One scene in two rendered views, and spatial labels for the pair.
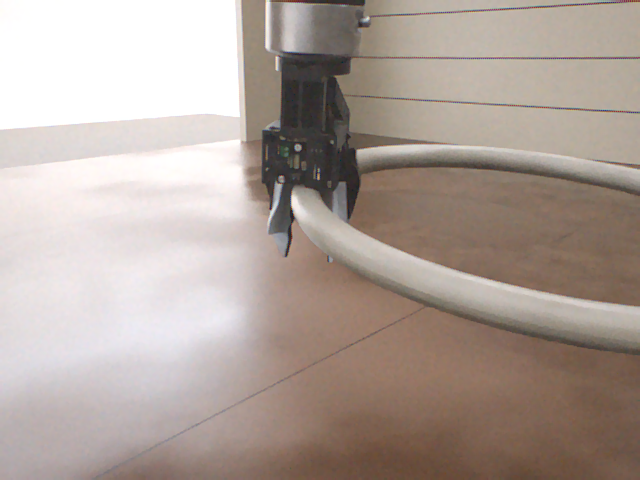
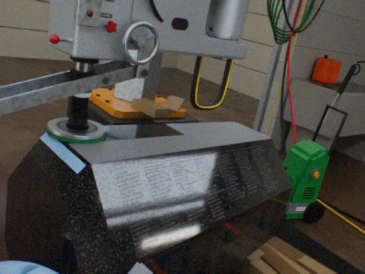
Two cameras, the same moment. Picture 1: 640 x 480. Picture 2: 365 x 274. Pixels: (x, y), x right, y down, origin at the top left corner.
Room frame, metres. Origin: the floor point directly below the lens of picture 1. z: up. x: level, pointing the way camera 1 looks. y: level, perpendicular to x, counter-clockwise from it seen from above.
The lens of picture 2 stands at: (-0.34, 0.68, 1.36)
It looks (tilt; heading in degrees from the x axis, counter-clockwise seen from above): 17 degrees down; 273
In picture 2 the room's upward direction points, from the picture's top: 11 degrees clockwise
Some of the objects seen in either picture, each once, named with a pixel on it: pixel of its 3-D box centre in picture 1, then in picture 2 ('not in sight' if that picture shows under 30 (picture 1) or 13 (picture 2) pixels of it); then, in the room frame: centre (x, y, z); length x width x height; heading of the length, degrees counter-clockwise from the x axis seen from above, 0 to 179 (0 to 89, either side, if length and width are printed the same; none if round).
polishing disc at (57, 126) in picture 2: not in sight; (77, 128); (0.14, -0.70, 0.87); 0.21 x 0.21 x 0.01
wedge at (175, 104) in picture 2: not in sight; (173, 103); (-0.10, -1.66, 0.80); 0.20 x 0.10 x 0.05; 85
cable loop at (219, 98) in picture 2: not in sight; (212, 77); (-0.31, -1.19, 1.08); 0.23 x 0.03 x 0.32; 48
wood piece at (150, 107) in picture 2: not in sight; (150, 107); (0.00, -1.45, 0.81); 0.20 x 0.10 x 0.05; 142
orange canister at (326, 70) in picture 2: not in sight; (329, 70); (-1.54, -4.04, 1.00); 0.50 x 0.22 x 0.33; 46
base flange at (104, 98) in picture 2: not in sight; (134, 102); (0.14, -1.67, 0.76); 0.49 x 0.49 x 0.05; 44
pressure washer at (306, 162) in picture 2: not in sight; (305, 162); (-1.11, -2.25, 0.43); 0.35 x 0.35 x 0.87; 29
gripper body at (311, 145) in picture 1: (309, 123); not in sight; (0.59, 0.00, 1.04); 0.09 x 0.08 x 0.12; 168
